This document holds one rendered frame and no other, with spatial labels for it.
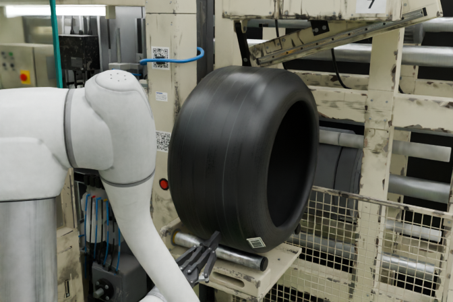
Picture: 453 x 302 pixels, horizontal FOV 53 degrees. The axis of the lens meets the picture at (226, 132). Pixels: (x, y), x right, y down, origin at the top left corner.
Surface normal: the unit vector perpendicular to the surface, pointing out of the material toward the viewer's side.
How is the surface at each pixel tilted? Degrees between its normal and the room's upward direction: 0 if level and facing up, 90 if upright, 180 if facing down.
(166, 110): 90
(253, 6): 90
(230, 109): 46
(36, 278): 74
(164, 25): 90
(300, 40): 90
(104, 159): 112
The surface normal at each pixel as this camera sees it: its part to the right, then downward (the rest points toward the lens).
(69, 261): 0.86, 0.14
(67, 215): -0.51, 0.22
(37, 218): 0.72, -0.08
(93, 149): 0.26, 0.55
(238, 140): -0.20, -0.20
